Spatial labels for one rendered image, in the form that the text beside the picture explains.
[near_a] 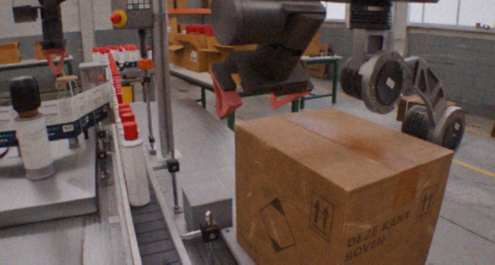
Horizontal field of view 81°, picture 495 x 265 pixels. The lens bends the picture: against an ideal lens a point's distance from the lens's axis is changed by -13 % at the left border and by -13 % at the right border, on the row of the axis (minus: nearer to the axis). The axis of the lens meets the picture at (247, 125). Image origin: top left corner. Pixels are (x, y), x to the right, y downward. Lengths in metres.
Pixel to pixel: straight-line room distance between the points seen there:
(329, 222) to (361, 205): 0.05
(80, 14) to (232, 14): 8.22
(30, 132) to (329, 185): 0.84
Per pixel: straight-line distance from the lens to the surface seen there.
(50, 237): 0.90
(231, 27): 0.34
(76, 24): 8.59
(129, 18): 1.17
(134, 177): 0.80
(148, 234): 0.74
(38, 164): 1.07
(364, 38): 1.04
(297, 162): 0.46
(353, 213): 0.42
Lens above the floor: 1.30
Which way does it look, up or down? 18 degrees down
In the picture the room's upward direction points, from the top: straight up
